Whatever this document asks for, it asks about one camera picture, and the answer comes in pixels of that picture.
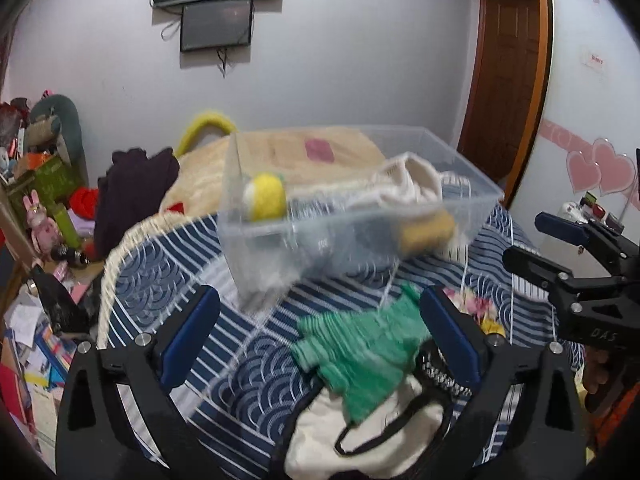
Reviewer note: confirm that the pink bunny doll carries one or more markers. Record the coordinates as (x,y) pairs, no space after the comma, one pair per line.
(42,227)

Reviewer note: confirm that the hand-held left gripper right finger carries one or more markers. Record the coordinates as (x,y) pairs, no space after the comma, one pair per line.
(451,336)

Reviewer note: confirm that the blue wave-patterned blanket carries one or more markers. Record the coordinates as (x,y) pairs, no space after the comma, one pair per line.
(260,360)

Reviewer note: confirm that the beige fluffy blanket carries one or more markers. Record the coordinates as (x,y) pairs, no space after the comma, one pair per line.
(200,175)

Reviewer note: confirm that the person's right hand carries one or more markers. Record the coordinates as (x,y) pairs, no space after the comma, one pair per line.
(594,370)

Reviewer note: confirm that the tan plush toy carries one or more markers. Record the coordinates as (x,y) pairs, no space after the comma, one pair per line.
(427,232)

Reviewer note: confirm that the red cloth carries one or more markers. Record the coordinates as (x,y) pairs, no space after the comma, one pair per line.
(84,200)

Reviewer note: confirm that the small black wall screen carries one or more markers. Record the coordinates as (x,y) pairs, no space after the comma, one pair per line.
(216,24)

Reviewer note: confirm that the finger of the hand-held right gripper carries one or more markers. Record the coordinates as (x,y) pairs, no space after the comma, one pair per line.
(532,262)
(560,227)

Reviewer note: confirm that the green cardboard box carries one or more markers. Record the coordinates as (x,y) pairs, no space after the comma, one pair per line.
(47,182)

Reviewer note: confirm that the clear plastic storage bin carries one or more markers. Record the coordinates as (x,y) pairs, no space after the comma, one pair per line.
(350,200)

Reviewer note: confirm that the green knitted cloth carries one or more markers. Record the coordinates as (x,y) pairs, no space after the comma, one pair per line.
(360,350)

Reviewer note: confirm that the black stand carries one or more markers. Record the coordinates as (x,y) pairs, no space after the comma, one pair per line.
(62,300)

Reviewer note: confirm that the grey-green plush cushion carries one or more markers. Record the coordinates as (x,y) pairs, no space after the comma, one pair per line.
(57,120)

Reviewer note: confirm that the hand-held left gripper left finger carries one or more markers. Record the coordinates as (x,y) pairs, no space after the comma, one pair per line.
(189,336)

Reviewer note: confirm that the dark purple garment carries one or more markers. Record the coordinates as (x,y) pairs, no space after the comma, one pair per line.
(135,195)

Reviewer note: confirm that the pile of papers and books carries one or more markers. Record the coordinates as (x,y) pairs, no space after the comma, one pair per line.
(30,355)

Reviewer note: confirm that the pink heart wall stickers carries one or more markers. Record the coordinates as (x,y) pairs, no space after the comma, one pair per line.
(597,170)

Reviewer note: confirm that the cream knitted cloth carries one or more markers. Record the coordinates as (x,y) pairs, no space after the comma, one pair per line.
(410,180)

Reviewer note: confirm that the floral patterned cloth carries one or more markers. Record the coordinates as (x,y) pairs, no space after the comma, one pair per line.
(477,307)

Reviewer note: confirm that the yellow plush loop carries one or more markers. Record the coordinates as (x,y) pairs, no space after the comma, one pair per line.
(202,127)

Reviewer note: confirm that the brown wooden door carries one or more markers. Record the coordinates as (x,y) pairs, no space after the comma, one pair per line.
(505,75)

